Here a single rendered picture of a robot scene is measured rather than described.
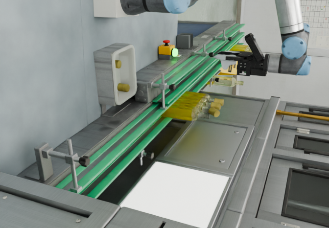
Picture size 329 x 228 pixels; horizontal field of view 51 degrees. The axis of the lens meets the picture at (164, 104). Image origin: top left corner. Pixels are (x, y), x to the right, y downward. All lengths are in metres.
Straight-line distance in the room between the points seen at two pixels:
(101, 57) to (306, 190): 0.95
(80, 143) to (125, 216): 0.65
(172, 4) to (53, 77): 0.49
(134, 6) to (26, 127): 0.59
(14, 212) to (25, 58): 0.52
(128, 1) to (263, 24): 6.21
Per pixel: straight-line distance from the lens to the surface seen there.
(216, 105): 1.67
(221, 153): 1.53
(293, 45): 1.20
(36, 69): 1.15
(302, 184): 1.49
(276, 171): 1.54
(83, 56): 1.33
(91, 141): 1.27
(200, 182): 1.34
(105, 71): 1.37
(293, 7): 1.21
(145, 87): 1.53
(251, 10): 7.43
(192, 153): 1.52
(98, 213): 0.68
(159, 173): 1.39
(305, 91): 7.70
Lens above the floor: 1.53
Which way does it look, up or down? 22 degrees down
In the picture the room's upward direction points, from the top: 98 degrees clockwise
